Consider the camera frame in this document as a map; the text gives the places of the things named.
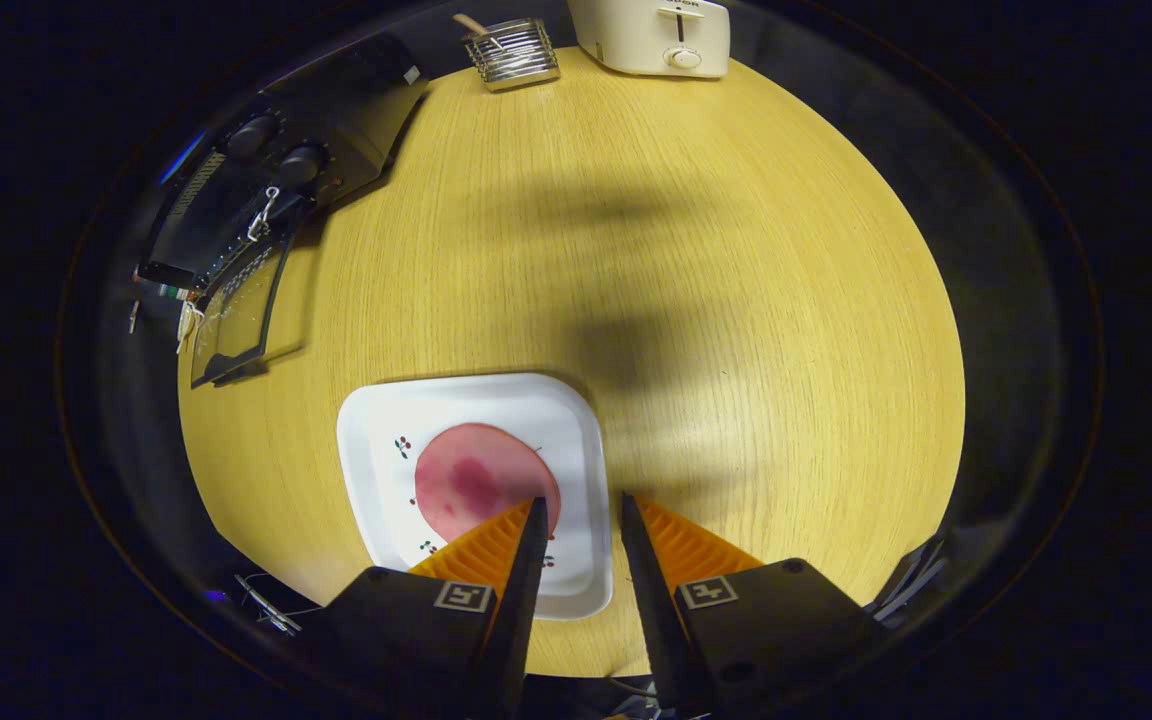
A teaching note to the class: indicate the wooden stick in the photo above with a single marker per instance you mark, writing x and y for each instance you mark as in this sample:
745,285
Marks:
471,22

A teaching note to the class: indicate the black toaster oven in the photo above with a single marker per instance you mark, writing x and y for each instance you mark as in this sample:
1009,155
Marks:
336,110

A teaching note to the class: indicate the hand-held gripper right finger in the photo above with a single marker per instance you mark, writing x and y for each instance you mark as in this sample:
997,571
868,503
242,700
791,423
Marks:
651,610

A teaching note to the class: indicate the white pop-up toaster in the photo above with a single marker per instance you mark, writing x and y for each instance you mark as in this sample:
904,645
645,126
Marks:
636,35

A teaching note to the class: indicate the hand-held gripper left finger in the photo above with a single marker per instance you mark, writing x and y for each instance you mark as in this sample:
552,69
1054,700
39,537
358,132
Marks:
516,620

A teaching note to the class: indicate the round pink ham slice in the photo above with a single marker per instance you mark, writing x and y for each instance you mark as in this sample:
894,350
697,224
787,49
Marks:
476,480

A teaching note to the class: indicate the white square plate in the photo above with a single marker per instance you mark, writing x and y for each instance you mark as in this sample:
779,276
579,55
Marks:
376,480

